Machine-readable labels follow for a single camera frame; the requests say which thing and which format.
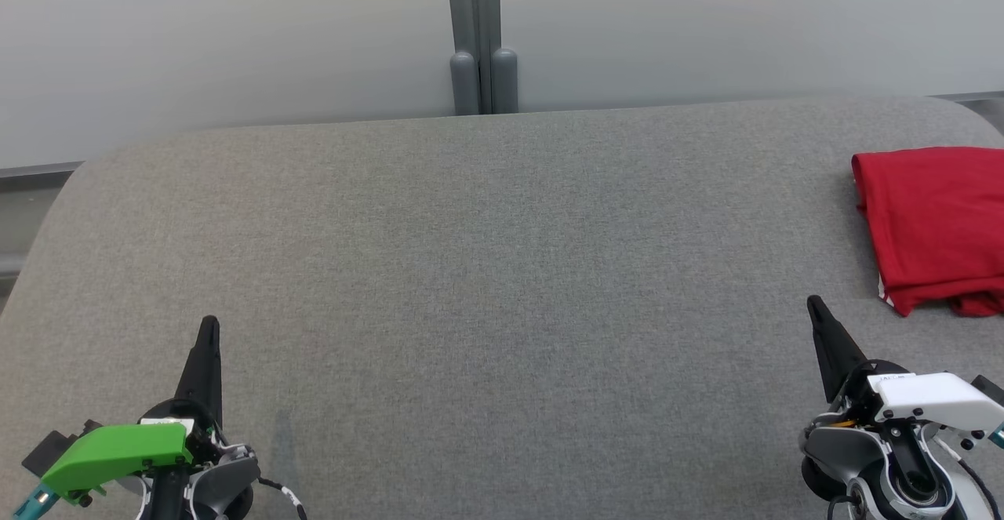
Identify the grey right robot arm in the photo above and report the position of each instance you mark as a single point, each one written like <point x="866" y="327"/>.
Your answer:
<point x="878" y="473"/>

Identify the grey partition post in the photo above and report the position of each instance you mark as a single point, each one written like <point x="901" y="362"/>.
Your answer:
<point x="480" y="49"/>

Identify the red Bulls jersey white sleeves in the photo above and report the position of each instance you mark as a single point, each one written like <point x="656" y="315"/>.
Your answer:
<point x="941" y="222"/>

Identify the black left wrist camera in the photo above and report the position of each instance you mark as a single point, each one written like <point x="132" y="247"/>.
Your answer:
<point x="55" y="449"/>

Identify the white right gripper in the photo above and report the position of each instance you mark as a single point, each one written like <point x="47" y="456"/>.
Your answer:
<point x="933" y="398"/>

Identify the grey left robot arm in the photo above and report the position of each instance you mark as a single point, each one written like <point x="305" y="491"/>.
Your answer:
<point x="220" y="481"/>

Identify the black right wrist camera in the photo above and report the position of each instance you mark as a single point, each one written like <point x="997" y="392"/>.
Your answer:
<point x="990" y="390"/>

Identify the grey fabric sofa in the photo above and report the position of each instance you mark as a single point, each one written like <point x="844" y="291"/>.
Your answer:
<point x="510" y="285"/>

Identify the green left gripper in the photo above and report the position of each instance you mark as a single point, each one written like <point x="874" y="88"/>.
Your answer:
<point x="118" y="457"/>

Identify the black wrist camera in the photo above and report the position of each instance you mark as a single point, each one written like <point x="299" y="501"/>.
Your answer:
<point x="990" y="390"/>
<point x="55" y="449"/>

